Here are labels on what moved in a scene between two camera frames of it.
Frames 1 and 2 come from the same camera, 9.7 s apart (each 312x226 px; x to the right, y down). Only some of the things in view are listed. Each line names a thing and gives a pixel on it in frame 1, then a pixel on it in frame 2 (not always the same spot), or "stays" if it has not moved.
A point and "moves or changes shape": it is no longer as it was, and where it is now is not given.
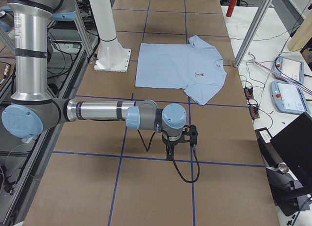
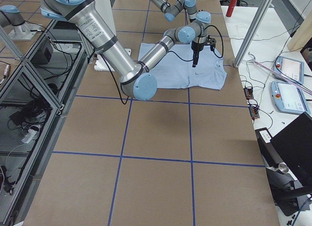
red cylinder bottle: [232, 6] stays
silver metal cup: [283, 167] stays
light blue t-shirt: [197, 67] moves or changes shape
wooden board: [302, 35] stays
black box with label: [272, 157] stays
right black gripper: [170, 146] to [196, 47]
